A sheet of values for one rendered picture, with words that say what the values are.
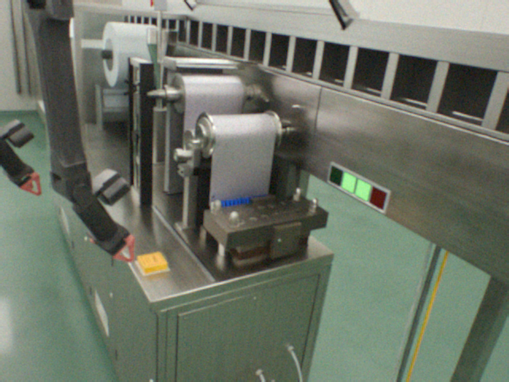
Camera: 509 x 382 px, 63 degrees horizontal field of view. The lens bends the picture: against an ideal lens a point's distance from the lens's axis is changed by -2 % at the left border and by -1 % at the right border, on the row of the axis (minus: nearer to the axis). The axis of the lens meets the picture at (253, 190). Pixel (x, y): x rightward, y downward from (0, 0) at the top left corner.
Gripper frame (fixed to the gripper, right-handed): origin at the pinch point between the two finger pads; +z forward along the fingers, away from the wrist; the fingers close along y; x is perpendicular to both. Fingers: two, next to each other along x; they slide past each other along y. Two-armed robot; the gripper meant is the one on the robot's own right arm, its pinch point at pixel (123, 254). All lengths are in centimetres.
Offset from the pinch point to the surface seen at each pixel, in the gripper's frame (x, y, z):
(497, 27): -309, -4, 95
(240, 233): -29.3, -8.2, 20.1
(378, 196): -58, -39, 16
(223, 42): -108, 65, 9
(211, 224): -27.8, 2.8, 20.2
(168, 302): -0.4, -6.1, 18.9
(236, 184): -46, 8, 21
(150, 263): -5.9, 7.2, 17.4
